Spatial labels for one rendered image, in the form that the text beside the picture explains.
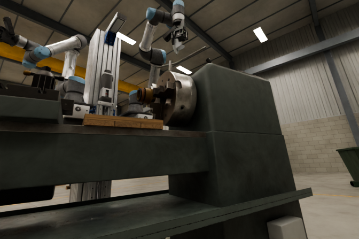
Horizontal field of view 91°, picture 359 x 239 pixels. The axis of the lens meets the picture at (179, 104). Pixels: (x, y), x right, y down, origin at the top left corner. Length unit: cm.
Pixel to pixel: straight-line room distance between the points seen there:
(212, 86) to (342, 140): 997
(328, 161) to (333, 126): 157
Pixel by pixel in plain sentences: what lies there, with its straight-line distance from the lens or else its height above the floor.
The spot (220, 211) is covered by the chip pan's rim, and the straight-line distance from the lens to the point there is 76.
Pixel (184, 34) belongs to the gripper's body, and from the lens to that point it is 116.
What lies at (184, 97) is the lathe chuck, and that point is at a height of 104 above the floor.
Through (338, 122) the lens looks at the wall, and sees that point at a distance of 1080.
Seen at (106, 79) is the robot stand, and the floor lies 146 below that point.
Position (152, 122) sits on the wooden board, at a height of 89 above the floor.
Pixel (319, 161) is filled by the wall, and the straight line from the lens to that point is 1075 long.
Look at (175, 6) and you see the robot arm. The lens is 127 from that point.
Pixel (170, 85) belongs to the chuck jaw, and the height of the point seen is 110.
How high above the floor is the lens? 73
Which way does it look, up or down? 18 degrees up
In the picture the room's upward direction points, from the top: 3 degrees counter-clockwise
